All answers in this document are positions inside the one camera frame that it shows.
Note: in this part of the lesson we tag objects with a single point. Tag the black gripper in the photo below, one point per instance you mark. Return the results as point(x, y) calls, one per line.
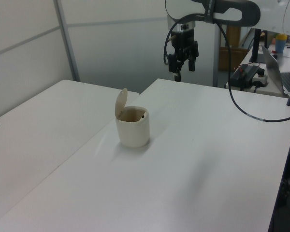
point(183, 41)

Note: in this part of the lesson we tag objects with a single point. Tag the beige bin lid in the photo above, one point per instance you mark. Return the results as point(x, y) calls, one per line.
point(120, 101)

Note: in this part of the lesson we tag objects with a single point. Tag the small white bin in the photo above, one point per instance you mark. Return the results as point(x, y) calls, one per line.
point(133, 133)

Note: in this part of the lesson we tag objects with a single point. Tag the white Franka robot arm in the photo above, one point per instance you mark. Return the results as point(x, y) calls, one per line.
point(268, 14)

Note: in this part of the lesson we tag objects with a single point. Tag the grey pillar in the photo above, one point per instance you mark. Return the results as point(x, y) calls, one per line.
point(217, 58)

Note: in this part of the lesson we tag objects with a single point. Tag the brown wooden cabinet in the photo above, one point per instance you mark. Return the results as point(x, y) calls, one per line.
point(234, 58)

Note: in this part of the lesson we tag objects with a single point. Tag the black power box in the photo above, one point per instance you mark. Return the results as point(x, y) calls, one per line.
point(244, 75)

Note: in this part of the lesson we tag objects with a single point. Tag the black monitor stand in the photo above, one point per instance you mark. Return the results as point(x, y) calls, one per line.
point(256, 46)

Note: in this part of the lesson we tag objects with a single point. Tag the white emergency stop box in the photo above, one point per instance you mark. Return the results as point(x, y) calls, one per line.
point(261, 78)

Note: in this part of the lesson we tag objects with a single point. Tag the silver laptop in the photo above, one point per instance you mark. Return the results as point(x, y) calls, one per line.
point(271, 65)

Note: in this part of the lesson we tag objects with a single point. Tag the blue bottle with yellow cap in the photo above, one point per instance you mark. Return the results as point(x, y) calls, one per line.
point(281, 43)

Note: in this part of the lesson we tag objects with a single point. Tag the grey partition post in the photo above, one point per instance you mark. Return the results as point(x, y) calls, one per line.
point(68, 43)

